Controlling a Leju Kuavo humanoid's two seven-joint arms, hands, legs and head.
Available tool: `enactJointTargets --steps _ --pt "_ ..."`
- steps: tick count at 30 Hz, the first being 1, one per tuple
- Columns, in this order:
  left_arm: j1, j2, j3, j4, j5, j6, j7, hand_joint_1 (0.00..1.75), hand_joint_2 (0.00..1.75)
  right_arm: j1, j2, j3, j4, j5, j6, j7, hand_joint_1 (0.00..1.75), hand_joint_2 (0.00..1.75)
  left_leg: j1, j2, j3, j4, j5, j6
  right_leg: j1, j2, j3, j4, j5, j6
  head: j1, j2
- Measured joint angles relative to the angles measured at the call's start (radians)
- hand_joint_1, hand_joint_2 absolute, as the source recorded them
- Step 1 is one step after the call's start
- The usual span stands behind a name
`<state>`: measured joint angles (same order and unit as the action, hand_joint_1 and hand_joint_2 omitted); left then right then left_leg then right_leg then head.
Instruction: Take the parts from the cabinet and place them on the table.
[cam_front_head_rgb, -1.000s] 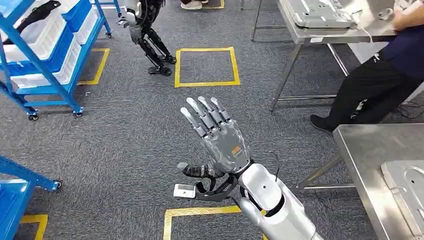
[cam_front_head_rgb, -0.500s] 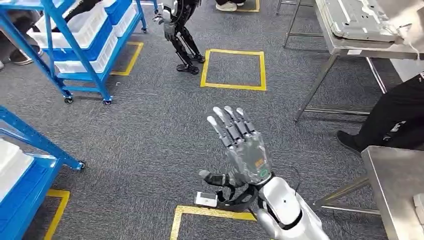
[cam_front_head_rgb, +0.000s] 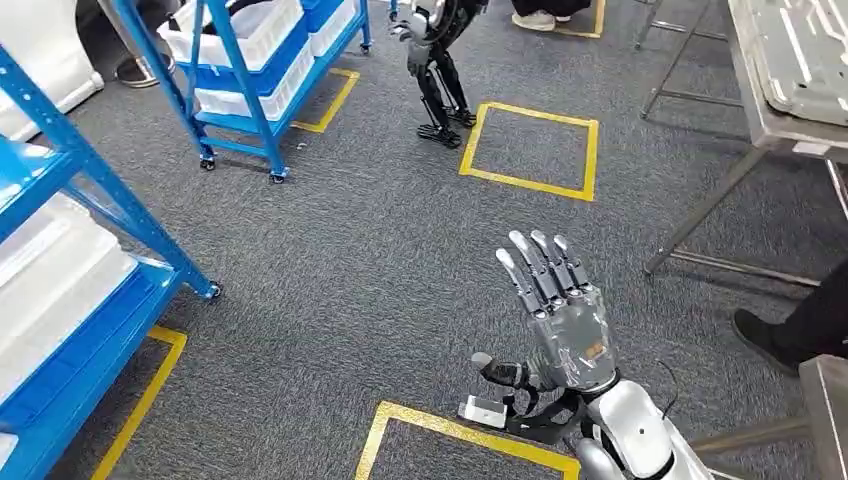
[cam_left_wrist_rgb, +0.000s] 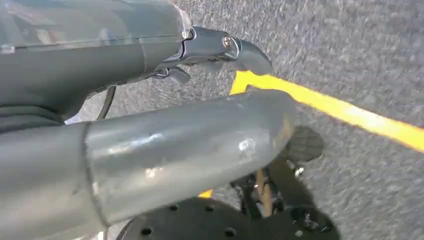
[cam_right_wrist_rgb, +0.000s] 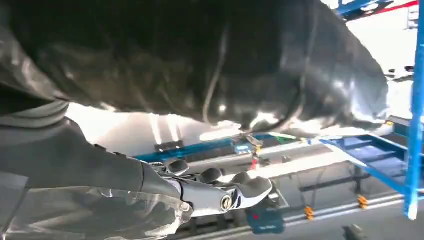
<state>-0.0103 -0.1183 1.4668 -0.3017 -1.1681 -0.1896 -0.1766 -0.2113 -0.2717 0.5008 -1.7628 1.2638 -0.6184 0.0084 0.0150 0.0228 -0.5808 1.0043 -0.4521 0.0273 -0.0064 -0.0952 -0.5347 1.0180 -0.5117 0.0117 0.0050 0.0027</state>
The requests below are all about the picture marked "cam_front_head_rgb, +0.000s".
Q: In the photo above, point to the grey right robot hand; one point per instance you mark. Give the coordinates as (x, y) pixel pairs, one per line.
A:
(573, 331)

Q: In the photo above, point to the yellow floor tape square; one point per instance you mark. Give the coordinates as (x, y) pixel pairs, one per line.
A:
(464, 434)

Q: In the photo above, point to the person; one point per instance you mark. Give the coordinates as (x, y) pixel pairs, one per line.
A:
(142, 69)
(533, 20)
(815, 324)

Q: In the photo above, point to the steel bench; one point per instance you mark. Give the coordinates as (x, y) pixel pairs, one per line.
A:
(828, 411)

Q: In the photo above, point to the steel table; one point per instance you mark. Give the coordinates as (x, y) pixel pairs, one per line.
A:
(762, 126)

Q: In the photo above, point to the black humanoid robot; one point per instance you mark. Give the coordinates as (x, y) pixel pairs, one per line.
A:
(430, 73)

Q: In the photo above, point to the grey metal tray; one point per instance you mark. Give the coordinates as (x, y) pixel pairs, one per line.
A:
(795, 53)

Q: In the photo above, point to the white plastic crate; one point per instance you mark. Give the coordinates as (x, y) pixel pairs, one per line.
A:
(265, 26)
(285, 93)
(331, 26)

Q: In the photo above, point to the blue wheeled shelf cart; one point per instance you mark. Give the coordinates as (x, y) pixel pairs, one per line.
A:
(233, 73)

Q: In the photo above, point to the blue metal shelf rack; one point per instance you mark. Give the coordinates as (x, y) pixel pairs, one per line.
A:
(79, 156)

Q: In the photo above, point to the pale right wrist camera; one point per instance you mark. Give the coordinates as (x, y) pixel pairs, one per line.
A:
(484, 412)

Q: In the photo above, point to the steel frame legs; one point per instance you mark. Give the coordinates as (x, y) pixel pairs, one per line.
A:
(669, 26)

